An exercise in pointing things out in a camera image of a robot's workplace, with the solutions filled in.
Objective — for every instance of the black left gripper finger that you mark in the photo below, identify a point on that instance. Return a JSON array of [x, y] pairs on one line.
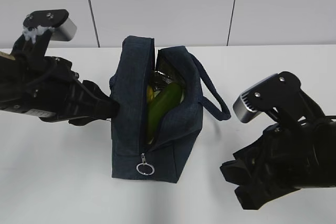
[[88, 103]]

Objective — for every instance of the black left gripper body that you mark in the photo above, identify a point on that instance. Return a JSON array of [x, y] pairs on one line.
[[35, 84]]

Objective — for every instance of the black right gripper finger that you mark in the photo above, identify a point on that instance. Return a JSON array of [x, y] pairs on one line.
[[252, 194], [240, 173]]

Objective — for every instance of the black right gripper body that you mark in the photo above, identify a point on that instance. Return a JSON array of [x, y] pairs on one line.
[[304, 160]]

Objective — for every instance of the yellow pear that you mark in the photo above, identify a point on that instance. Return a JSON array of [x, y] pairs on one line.
[[149, 94]]

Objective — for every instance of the green cucumber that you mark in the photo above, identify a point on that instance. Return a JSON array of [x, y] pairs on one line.
[[166, 100]]

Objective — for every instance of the dark blue lunch bag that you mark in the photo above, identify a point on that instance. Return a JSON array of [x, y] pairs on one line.
[[141, 65]]

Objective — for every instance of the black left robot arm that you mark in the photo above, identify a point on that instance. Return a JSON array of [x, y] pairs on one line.
[[33, 83]]

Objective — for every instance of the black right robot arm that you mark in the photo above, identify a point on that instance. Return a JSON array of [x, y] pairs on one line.
[[282, 161]]

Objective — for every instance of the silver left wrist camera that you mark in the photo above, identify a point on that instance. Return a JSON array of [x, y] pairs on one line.
[[57, 21]]

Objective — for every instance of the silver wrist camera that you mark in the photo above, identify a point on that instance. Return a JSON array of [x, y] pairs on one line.
[[57, 21], [279, 96]]

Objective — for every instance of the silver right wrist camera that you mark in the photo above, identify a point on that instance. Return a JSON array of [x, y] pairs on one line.
[[279, 96]]

